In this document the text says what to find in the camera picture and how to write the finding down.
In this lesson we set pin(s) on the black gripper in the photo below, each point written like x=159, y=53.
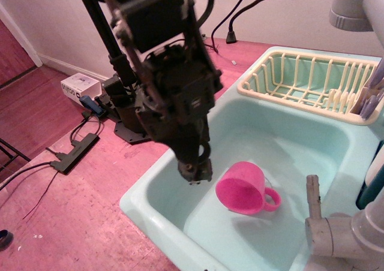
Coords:
x=174, y=97

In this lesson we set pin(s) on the pink plastic cup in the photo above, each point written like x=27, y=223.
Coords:
x=242, y=190

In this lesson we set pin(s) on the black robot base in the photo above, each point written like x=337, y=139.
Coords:
x=119, y=97

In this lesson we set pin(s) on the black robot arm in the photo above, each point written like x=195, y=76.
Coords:
x=155, y=26

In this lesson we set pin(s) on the teal toy sink basin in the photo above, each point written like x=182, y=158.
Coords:
x=196, y=232

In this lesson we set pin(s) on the blue clamp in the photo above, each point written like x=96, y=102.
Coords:
x=91, y=105

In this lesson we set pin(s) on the black usb hub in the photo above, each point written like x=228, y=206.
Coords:
x=67, y=161

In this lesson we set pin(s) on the white cardboard box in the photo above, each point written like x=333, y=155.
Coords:
x=79, y=85

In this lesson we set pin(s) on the cream dish drying rack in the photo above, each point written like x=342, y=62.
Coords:
x=332, y=85

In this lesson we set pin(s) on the grey toy faucet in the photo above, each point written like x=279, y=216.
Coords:
x=341, y=241

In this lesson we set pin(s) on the purple utensils in rack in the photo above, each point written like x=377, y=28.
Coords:
x=374, y=93

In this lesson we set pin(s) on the black ring object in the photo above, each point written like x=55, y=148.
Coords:
x=6, y=238

